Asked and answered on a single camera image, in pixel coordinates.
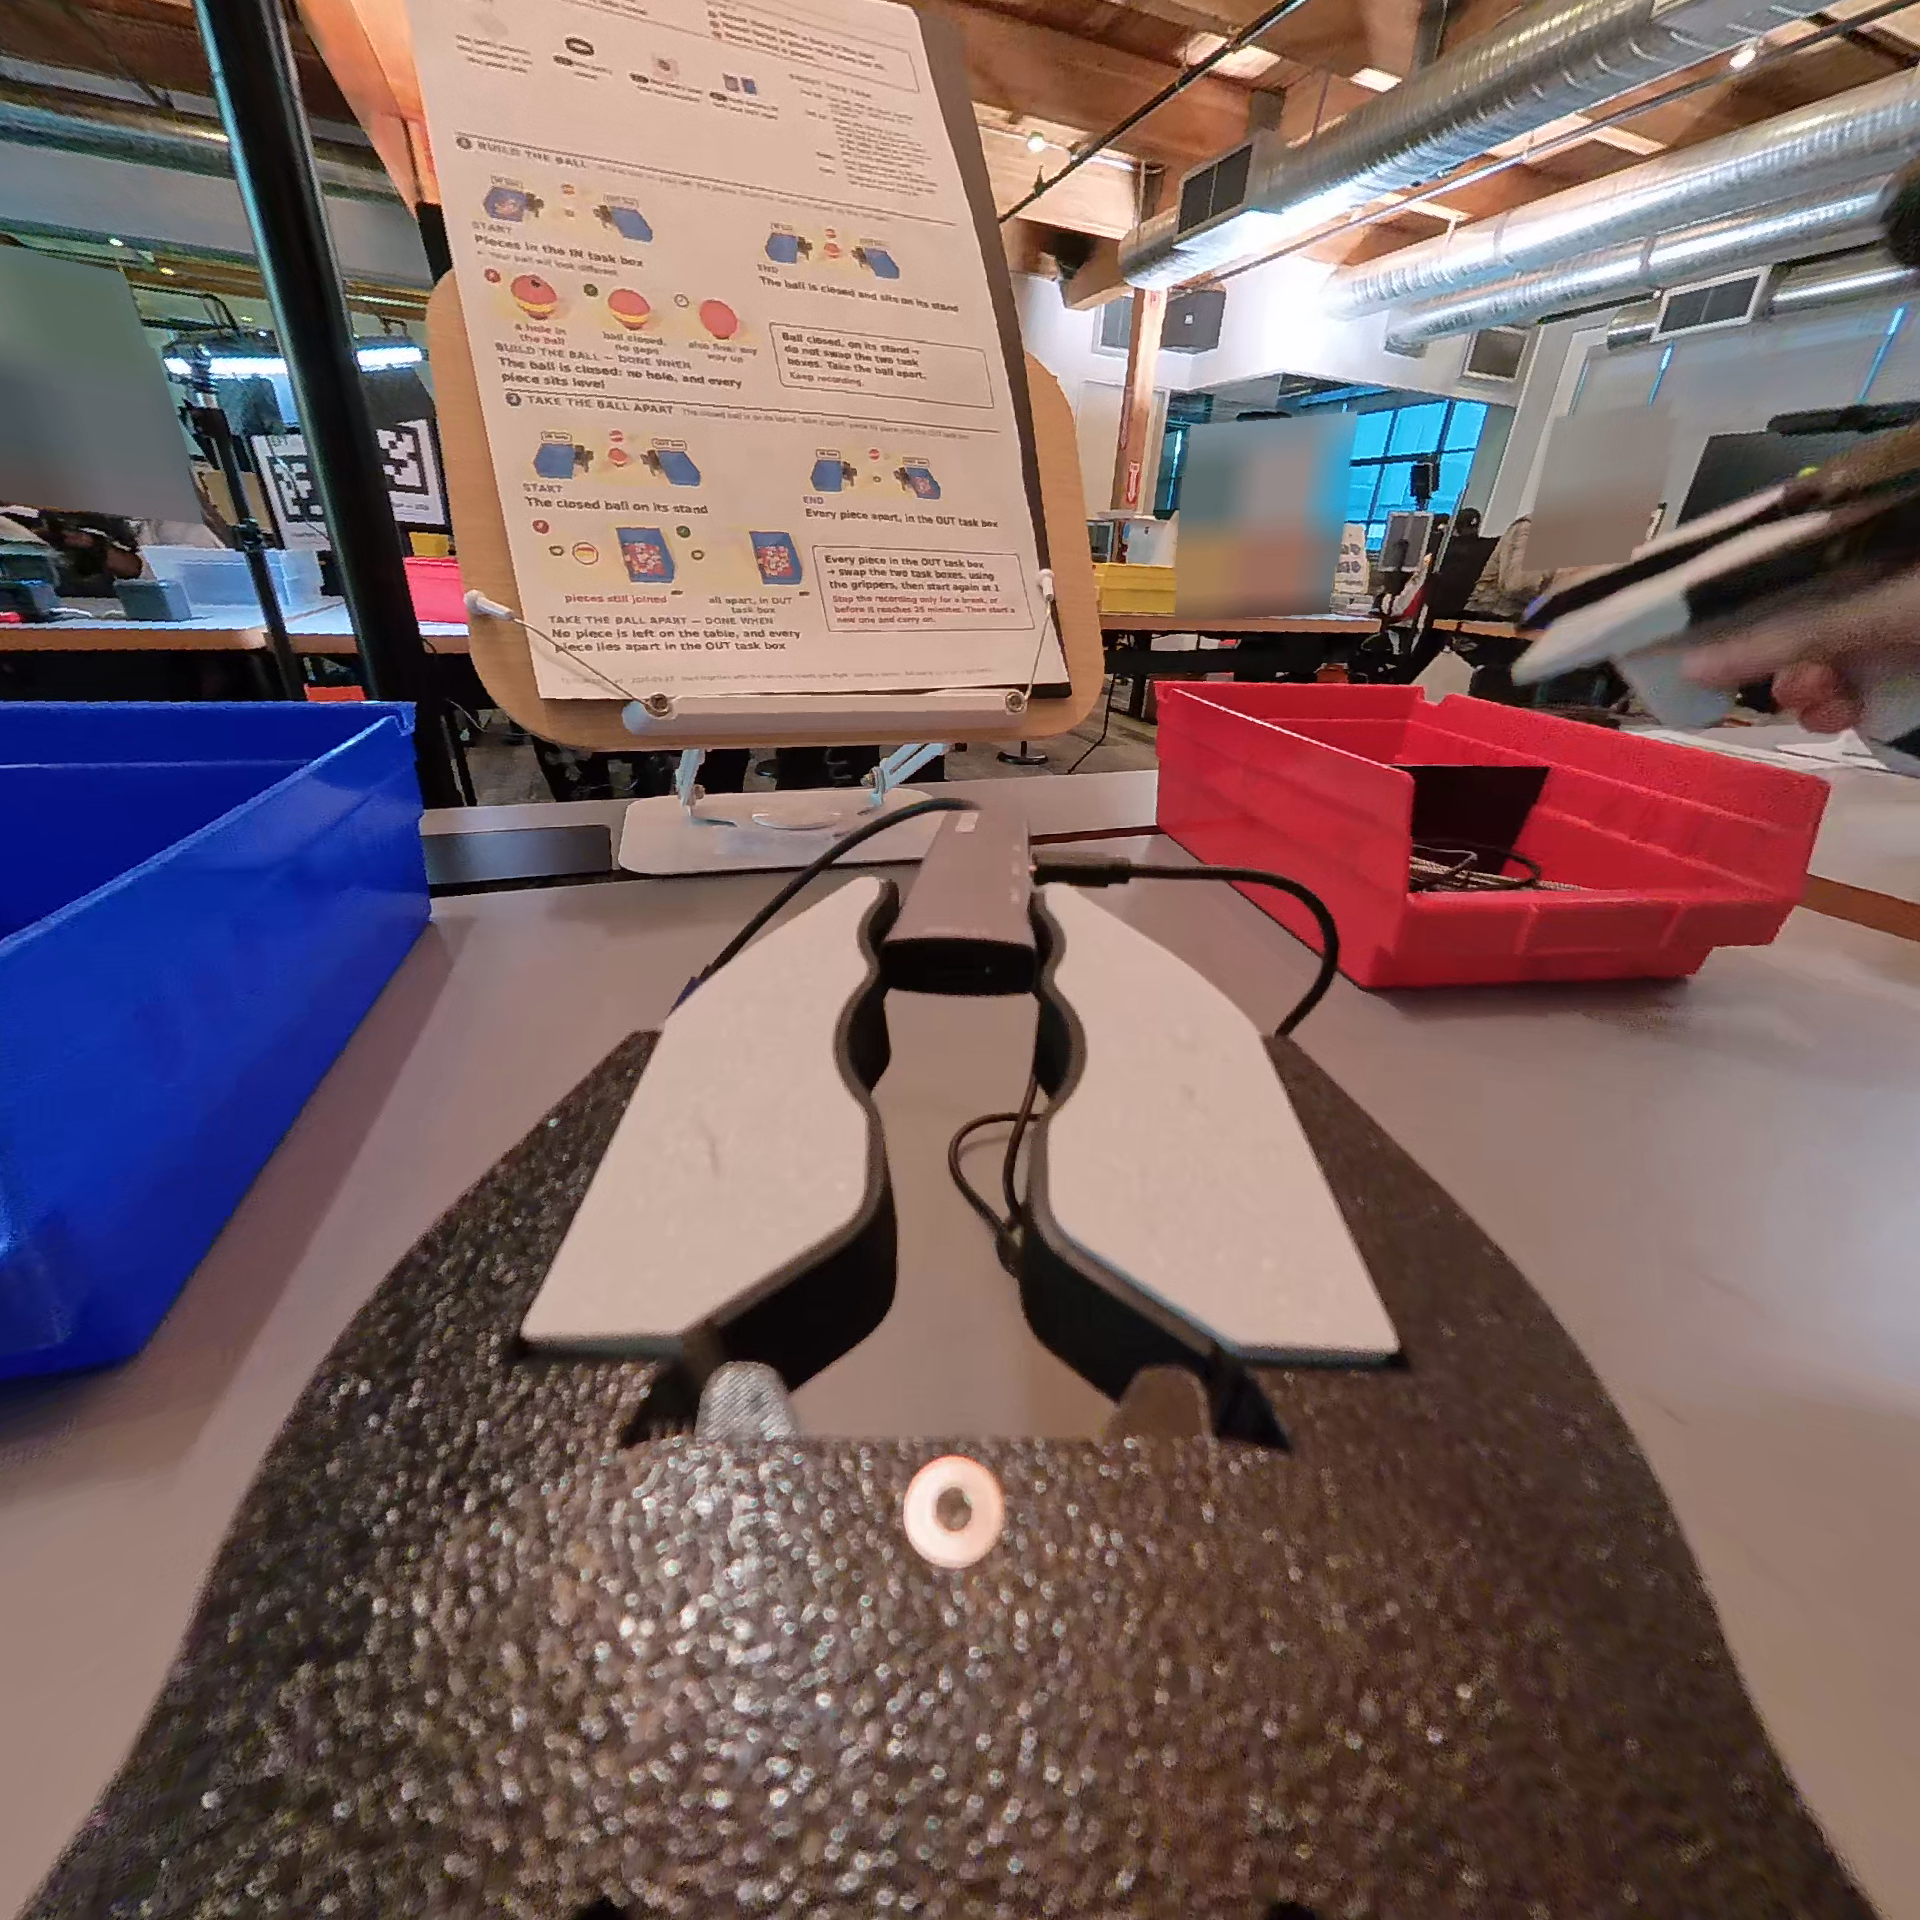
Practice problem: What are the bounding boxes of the long wooden work table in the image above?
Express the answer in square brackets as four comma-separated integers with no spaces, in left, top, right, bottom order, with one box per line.
[1098,603,1518,645]

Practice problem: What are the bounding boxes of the black usb-c cable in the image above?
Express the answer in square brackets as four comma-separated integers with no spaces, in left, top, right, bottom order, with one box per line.
[945,852,1341,1281]

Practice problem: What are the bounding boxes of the clear plastic storage box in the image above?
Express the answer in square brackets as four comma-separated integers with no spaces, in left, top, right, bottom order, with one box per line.
[111,544,329,624]

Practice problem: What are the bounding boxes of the black white fiducial tag board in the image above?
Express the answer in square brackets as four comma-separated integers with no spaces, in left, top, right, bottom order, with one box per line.
[246,368,447,554]

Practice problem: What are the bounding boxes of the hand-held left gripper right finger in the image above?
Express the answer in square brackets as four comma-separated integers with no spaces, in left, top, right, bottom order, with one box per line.
[1020,883,1407,1409]

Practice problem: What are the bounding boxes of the braided cable bundle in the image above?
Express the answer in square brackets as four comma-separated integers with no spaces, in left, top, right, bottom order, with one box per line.
[1401,843,1547,896]

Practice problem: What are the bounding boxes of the black divider card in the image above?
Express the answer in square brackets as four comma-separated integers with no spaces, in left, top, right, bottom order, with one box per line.
[1387,762,1553,893]

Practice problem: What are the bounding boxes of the large red plastic bin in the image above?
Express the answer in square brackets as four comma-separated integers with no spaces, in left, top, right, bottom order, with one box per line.
[1151,678,1835,993]

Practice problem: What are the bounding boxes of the black hub lead cable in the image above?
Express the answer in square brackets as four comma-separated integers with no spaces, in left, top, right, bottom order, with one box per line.
[702,796,981,988]

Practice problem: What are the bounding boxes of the person's right hand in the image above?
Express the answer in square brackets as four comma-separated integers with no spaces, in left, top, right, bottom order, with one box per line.
[1770,645,1920,774]

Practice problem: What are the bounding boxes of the black metal pole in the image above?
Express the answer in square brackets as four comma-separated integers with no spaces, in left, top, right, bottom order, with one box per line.
[195,0,473,812]

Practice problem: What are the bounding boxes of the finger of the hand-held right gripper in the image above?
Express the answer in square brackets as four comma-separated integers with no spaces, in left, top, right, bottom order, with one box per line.
[1511,564,1801,689]
[1522,482,1825,624]

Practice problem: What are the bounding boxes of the printed instruction sheet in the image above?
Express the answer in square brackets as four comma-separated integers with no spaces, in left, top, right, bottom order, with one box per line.
[405,0,1075,707]

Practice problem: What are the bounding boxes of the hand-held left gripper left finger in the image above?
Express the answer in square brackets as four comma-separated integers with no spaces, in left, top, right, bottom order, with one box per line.
[517,874,903,1396]

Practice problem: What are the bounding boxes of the large blue plastic bin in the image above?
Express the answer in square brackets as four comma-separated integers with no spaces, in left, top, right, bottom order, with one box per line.
[0,699,434,1382]

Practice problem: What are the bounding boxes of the large silver air duct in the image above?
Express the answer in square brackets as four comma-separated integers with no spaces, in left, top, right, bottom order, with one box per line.
[1117,0,1920,296]

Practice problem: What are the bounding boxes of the instruction sheet on wooden stand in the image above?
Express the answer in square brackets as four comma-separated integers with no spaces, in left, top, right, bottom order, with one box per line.
[423,0,1107,880]

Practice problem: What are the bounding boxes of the black camera tripod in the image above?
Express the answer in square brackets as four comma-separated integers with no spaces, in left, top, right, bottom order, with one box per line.
[163,344,308,699]

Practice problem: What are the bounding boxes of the dark grey usb hub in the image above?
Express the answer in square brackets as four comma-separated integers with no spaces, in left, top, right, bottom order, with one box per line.
[873,810,1047,995]

